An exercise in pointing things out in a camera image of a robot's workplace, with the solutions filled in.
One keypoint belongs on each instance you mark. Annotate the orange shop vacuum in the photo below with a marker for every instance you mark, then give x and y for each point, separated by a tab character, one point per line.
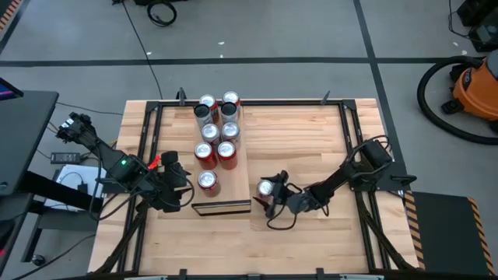
476	89
421	99

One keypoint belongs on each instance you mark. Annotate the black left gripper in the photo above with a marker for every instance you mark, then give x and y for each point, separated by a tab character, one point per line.
171	184

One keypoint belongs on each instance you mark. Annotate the black metal shelf wooden board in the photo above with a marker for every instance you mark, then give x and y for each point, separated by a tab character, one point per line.
237	186

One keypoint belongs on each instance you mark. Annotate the black desk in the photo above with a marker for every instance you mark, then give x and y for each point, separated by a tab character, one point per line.
23	136

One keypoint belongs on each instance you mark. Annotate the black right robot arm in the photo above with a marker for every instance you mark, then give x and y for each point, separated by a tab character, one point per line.
350	171

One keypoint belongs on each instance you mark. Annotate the black equipment case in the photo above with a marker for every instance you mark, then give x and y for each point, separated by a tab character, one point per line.
482	19

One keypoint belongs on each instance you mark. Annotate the red Coke Zero can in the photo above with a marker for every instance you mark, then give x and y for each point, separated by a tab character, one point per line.
203	151

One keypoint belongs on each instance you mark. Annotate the black table frame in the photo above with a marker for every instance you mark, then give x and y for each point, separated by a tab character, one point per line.
280	102

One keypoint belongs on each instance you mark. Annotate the black table clamp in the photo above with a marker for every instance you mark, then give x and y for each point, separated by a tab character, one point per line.
181	96
320	273
182	274
325	97

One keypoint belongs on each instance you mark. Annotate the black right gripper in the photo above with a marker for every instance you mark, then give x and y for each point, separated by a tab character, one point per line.
281	194

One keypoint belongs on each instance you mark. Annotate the white paper sheet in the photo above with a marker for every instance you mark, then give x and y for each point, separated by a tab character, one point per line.
74	175

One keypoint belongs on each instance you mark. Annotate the desk monitor screen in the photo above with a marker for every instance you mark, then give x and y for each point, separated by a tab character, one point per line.
5	89

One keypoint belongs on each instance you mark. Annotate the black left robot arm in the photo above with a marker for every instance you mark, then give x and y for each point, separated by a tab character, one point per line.
113	161

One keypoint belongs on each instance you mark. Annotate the orange Fanta can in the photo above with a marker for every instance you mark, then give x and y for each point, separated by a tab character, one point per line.
231	97
208	100

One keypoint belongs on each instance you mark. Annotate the black mat hazard stripes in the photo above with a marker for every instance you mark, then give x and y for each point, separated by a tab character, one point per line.
8	11
443	233

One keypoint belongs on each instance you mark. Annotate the silver Diet Coke can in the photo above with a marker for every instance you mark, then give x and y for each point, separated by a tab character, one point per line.
210	131

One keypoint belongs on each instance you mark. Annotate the black power brick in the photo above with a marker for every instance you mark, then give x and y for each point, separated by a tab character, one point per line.
65	157

